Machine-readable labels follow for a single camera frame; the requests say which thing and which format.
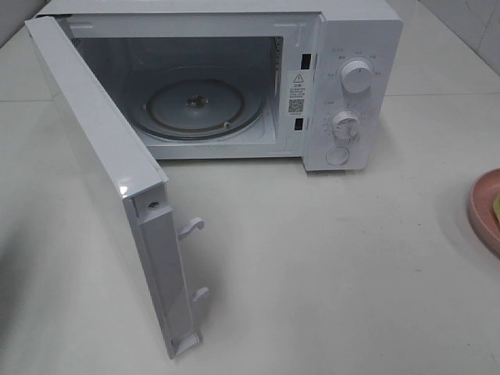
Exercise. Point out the round white door button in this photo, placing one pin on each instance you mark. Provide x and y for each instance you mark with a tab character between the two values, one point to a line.
337	156

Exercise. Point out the white microwave door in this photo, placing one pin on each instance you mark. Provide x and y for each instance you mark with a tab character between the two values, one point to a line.
126	185

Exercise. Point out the white timer knob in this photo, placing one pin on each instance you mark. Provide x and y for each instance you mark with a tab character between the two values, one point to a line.
345	125

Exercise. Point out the pink round plate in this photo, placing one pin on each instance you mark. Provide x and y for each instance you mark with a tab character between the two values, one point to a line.
481	215

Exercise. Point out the white bread sandwich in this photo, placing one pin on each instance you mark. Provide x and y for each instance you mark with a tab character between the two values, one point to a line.
496	208

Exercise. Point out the glass microwave turntable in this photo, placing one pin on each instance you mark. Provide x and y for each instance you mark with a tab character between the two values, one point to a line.
196	109

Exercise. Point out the white warning label sticker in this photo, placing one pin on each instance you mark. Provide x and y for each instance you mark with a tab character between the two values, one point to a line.
297	91

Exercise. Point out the white microwave oven body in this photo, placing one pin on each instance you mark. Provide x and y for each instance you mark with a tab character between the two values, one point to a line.
140	46

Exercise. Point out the upper white power knob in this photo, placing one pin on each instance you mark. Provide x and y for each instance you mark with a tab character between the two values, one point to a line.
356	75

